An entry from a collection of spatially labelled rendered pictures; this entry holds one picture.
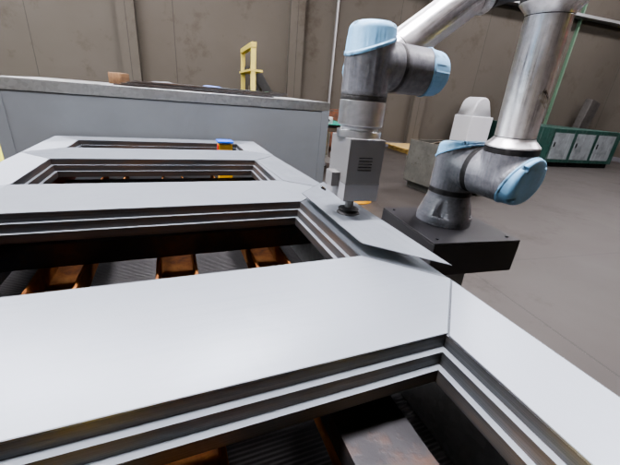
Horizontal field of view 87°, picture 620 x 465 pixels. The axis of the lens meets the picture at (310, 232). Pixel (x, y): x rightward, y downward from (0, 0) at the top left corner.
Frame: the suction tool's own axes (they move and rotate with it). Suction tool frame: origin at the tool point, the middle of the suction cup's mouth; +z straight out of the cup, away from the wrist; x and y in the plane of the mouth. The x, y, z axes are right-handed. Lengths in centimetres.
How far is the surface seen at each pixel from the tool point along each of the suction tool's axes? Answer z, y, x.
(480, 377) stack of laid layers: 2.0, 36.3, -1.4
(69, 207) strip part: 0.7, -11.1, -48.3
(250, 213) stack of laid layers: 2.7, -11.1, -16.7
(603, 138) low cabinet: 18, -500, 858
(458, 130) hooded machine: 33, -669, 591
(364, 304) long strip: 0.7, 25.3, -8.3
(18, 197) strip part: 1, -17, -58
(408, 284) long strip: 0.7, 22.2, -0.6
